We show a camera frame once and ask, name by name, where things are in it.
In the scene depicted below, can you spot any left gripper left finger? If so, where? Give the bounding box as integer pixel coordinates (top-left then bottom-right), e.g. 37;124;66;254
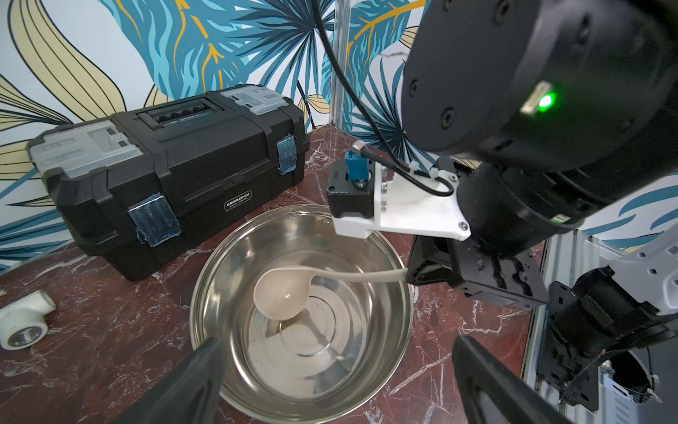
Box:
114;337;227;423

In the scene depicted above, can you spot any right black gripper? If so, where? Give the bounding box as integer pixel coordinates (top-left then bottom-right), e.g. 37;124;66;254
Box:
405;236;548;309

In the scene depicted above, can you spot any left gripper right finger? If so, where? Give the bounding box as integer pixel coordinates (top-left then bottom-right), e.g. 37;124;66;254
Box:
452;336;569;423

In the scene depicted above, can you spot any stainless steel pot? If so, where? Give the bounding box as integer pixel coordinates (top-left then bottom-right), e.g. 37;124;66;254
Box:
189;205;414;423

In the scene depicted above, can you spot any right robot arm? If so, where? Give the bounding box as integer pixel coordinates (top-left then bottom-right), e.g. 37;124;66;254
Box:
402;1;677;307

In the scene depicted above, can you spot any white pvc pipe fitting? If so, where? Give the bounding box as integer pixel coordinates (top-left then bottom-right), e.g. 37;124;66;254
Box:
0;290;57;351

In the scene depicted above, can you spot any black plastic toolbox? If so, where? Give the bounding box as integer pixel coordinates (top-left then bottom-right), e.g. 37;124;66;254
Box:
26;85;309;281

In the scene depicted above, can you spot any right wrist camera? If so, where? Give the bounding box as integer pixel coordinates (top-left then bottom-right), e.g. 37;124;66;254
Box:
327;159;471;241

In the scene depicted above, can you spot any right aluminium frame post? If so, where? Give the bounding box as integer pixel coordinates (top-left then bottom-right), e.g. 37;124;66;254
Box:
329;0;351;129

